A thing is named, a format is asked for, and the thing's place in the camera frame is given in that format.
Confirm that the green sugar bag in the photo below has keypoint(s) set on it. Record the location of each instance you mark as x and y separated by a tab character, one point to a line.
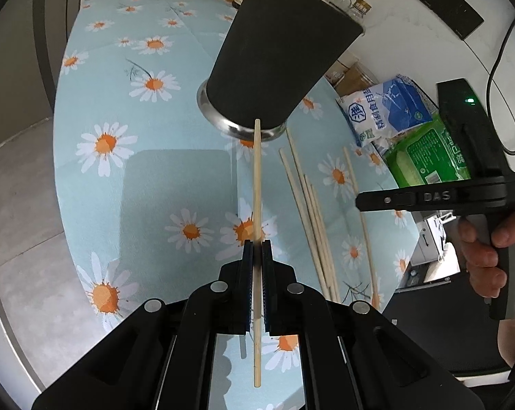
428	153

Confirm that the black cylindrical utensil holder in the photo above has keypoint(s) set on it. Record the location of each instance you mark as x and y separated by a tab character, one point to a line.
279	51

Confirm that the clear bottle with yellow cap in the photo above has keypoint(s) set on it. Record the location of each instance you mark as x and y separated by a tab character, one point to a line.
360	7

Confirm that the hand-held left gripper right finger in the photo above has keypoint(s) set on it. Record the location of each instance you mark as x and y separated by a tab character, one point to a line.
267	264

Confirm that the blue daisy print tablecloth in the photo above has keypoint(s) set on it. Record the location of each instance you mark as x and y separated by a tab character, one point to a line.
167	171

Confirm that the single wooden chopstick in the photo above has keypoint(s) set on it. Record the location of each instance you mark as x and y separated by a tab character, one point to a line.
257	179

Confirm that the pile of wooden chopsticks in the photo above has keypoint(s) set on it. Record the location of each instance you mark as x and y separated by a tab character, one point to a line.
319	243

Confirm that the person's right forearm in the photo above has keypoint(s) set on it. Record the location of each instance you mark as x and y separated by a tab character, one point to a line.
514	341

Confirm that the person's right hand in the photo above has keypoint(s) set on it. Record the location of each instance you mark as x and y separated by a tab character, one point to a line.
479	264

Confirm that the black flat remote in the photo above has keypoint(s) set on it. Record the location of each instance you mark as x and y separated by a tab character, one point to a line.
445	4

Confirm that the white box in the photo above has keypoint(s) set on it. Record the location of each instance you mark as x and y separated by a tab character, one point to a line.
428	239

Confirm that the white and blue salt bag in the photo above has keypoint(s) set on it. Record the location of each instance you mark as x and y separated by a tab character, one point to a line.
390	111

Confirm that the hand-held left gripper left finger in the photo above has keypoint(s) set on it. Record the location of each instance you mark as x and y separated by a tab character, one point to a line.
249	264

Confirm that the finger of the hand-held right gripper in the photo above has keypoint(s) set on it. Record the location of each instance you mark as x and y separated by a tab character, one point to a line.
377	200

